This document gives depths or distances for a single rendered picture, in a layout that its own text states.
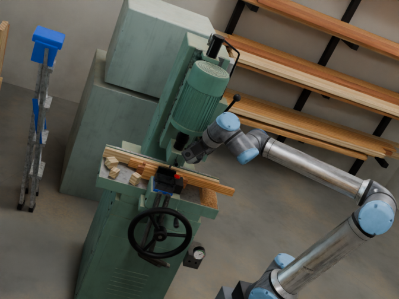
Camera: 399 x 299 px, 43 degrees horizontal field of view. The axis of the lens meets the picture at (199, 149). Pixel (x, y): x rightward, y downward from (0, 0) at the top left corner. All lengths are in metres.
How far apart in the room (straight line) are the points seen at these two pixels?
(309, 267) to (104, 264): 1.08
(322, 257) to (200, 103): 0.83
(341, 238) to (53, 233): 1.94
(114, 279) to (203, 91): 1.12
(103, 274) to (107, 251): 0.16
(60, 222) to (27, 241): 0.30
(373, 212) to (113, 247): 1.29
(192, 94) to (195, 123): 0.14
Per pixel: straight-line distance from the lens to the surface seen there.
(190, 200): 2.42
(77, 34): 4.66
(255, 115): 4.58
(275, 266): 2.34
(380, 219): 1.93
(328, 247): 2.03
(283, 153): 2.10
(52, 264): 3.15
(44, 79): 2.96
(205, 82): 2.19
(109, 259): 2.63
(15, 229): 3.31
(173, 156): 2.39
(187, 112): 2.26
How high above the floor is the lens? 2.18
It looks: 26 degrees down
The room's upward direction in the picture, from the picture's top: 25 degrees clockwise
